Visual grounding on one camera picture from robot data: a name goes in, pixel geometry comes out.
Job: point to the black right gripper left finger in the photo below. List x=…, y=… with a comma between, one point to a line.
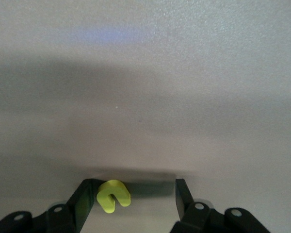
x=82, y=201

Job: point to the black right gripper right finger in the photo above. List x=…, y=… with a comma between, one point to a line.
x=196, y=218

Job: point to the yellow lowercase letter u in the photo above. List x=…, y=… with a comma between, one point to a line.
x=112, y=188

